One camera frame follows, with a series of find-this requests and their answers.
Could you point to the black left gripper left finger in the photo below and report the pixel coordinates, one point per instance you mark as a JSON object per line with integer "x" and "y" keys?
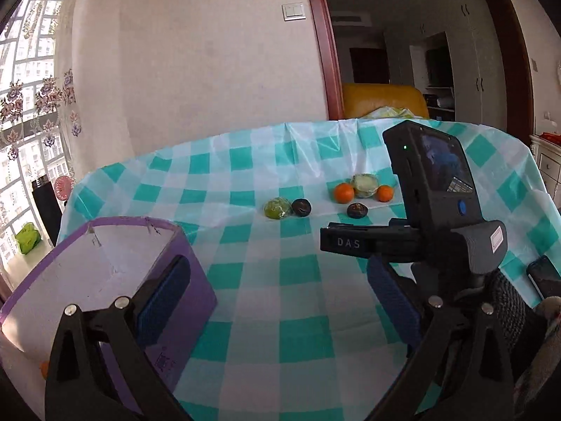
{"x": 79, "y": 386}

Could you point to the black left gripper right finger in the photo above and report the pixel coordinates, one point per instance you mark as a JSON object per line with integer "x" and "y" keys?
{"x": 459, "y": 367}

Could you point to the orange tangerine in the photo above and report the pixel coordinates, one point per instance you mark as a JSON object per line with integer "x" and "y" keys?
{"x": 344, "y": 193}
{"x": 385, "y": 193}

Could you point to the green apple half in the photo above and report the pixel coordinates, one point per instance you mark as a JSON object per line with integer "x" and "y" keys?
{"x": 365, "y": 185}

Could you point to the tangerine in box corner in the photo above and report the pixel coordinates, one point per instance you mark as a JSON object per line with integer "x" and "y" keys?
{"x": 44, "y": 369}

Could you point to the dark mangosteen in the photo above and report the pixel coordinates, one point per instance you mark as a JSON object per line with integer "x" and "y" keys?
{"x": 357, "y": 211}
{"x": 301, "y": 207}

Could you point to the smartphone on table edge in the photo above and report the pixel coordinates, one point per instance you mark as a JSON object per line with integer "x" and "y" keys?
{"x": 545, "y": 278}

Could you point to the purple white cardboard box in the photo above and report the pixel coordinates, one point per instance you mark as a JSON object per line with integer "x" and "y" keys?
{"x": 98, "y": 263}

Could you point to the white drawer cabinet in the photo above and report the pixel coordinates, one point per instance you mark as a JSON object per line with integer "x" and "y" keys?
{"x": 547, "y": 157}

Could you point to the teal white checkered tablecloth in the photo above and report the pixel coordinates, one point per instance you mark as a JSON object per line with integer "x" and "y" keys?
{"x": 297, "y": 333}

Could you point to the yellow leather chair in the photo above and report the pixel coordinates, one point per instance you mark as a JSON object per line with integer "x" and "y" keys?
{"x": 361, "y": 99}

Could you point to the black thermos bottle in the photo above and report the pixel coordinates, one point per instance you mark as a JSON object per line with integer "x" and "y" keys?
{"x": 47, "y": 206}

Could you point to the wrapped green fruit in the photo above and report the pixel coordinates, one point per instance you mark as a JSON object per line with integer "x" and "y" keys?
{"x": 277, "y": 208}

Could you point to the pink small fan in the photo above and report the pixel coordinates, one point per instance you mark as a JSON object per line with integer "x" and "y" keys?
{"x": 63, "y": 186}

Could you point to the white wardrobe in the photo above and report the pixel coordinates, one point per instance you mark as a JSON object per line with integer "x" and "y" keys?
{"x": 457, "y": 61}

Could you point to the floral lace curtain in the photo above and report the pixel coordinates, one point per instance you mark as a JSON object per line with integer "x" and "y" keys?
{"x": 37, "y": 96}

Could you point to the red brown door frame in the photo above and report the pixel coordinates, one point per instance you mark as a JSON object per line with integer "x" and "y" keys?
{"x": 328, "y": 59}

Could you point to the white light switch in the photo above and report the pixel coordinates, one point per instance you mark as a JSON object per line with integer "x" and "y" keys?
{"x": 293, "y": 12}

